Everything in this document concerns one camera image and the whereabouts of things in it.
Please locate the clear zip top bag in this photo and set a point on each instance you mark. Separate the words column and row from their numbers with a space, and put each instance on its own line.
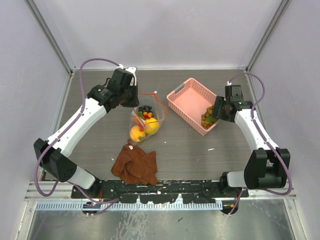
column 160, row 112

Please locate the orange peach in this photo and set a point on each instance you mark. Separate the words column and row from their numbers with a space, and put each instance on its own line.
column 137, row 134

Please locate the brown longan bunch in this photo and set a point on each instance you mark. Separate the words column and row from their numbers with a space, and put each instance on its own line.
column 207, row 120

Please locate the dark grape bunch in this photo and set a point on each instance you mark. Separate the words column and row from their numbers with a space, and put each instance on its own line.
column 145, row 108

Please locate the grey slotted cable duct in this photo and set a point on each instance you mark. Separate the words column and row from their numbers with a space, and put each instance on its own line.
column 81, row 205

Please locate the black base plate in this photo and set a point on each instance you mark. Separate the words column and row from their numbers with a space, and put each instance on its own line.
column 165, row 191

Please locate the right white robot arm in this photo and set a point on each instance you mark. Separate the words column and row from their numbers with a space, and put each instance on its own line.
column 268, row 165

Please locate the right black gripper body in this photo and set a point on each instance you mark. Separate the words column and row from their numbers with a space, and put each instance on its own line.
column 227, row 116

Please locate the aluminium frame rail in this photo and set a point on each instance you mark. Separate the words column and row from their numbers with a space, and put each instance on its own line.
column 66, row 191

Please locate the brown cloth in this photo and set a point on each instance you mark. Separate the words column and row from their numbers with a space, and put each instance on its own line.
column 134, row 166

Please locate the pink plastic basket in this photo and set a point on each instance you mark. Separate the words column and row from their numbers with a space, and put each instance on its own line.
column 190, row 101

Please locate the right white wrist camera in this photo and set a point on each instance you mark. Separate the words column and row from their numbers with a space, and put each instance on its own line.
column 132, row 70

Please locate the yellow apple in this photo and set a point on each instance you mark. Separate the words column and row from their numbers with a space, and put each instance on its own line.
column 151, row 126

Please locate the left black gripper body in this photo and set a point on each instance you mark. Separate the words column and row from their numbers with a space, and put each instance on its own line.
column 129, row 97

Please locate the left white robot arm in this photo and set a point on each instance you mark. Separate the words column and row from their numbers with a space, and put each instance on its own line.
column 54, row 152

